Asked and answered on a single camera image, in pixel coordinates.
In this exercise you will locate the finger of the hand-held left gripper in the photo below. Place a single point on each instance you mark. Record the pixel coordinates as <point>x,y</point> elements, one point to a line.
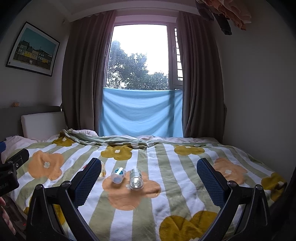
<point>18,157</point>
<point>1,146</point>

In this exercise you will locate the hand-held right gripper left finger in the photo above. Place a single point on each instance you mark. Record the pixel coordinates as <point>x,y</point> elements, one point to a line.
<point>87,180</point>

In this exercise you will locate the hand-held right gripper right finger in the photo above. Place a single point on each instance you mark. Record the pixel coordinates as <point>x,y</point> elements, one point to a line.
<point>211,183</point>

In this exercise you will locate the person's left hand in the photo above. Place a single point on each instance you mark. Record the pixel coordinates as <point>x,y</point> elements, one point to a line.
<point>5,215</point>

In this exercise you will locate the yellowish small bottle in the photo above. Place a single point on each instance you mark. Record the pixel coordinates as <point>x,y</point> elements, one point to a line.
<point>102,171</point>

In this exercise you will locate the grey headboard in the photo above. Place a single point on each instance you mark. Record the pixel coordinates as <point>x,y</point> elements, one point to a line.
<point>13,120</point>

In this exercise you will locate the clear bottle blue label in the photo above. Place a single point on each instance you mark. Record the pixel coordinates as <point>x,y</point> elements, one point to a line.
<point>118,175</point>

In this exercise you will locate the white headboard cushion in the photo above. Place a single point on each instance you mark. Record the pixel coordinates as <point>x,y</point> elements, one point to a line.
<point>42,124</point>

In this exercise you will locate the small orange figurine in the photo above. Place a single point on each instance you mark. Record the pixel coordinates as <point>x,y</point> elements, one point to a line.
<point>15,104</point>

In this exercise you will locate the clear bottle silver label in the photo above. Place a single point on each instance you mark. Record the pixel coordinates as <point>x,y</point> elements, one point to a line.
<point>136,180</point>

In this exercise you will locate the floral striped blanket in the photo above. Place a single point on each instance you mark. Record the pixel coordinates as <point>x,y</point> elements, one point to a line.
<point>148,190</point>

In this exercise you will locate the light blue cloth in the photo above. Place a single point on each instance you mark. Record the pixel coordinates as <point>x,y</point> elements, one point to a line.
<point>141,113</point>

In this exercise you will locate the framed building picture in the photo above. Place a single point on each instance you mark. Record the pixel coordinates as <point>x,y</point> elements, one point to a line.
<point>34,49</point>

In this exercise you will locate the brown curtain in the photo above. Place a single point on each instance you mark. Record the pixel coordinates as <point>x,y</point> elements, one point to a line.
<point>201,76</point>
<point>85,76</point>

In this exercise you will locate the window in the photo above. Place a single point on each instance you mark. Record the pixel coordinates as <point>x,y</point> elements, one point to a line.
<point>144,56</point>

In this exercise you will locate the hanging clothes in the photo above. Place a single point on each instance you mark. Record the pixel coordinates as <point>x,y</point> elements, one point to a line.
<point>222,14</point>

